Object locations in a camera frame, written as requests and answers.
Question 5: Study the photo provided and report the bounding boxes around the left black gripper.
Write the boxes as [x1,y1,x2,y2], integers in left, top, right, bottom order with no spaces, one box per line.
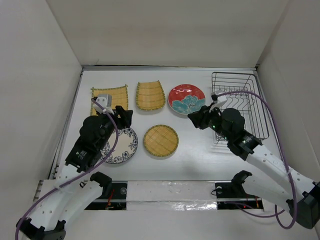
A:
[96,105,132,149]

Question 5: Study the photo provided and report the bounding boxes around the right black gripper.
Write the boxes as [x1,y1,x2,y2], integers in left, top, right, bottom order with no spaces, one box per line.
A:
[188,102,232,142]

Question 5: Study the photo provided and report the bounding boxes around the square bamboo tray plate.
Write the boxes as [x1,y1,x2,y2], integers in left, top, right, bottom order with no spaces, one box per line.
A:
[90,85,129,110]

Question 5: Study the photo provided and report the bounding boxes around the red teal floral plate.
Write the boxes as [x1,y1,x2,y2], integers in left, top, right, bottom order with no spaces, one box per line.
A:
[167,84,206,116]

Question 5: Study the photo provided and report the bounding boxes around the curved bamboo scoop plate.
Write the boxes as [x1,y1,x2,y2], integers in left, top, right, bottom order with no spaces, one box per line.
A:
[135,80,166,111]

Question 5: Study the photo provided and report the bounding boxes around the blue white floral plate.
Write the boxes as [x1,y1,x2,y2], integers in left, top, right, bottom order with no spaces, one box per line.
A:
[100,128,138,164]

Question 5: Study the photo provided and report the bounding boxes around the round bamboo plate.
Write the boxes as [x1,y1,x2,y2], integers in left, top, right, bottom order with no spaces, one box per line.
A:
[143,124,179,158]

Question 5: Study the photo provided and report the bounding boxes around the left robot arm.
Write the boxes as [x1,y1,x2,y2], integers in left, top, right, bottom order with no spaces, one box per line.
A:
[15,103,133,240]

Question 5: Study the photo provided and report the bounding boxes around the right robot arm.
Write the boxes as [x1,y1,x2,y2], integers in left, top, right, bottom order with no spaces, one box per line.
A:
[188,105,320,229]

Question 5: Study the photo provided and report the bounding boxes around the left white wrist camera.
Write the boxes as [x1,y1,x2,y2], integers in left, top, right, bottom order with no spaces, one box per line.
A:
[94,94,114,115]

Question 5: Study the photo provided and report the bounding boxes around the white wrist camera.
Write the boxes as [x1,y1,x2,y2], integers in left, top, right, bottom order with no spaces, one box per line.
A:
[210,89,227,108]
[94,94,114,115]

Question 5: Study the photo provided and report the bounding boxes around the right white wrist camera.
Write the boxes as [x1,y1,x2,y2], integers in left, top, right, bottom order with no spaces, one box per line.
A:
[210,89,227,108]

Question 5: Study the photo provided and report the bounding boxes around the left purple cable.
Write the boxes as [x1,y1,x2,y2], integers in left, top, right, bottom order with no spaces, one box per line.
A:
[14,97,120,240]

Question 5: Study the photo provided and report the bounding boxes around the purple cable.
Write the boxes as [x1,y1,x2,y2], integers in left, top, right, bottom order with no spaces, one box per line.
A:
[216,90,297,230]
[14,97,120,240]

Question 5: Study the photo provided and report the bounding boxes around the black wire dish rack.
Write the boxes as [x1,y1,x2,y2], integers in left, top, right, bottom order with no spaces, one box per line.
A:
[211,71,270,140]

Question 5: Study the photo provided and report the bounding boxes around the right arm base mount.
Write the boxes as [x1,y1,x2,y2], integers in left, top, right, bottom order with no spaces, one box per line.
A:
[211,170,264,210]

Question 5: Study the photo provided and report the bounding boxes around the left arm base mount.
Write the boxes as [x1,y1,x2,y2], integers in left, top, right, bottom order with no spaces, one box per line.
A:
[85,172,128,211]

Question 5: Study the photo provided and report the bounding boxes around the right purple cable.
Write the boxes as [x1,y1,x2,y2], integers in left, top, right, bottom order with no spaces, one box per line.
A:
[216,90,297,230]

